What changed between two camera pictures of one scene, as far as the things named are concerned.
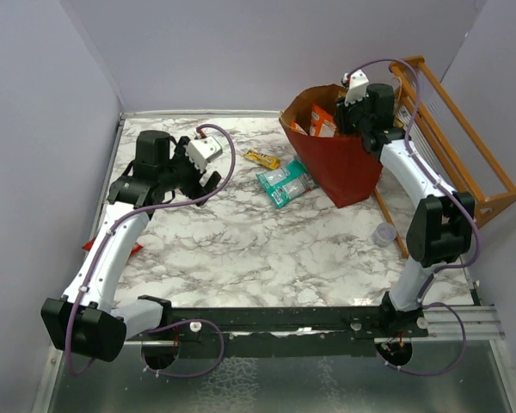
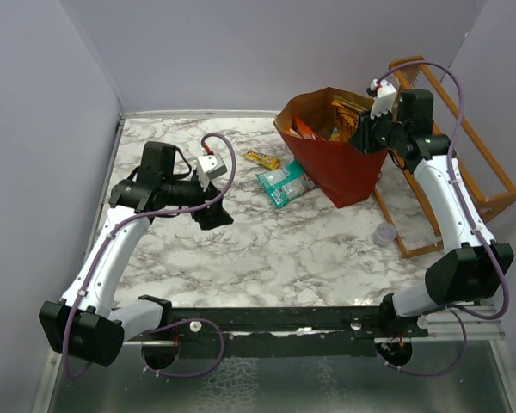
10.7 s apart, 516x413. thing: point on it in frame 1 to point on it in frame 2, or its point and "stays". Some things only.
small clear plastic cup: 383,234 stays
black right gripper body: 353,119 to 379,132
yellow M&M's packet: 262,159 stays
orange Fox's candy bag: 322,124 to 306,132
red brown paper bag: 340,164 stays
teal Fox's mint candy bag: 285,184 stays
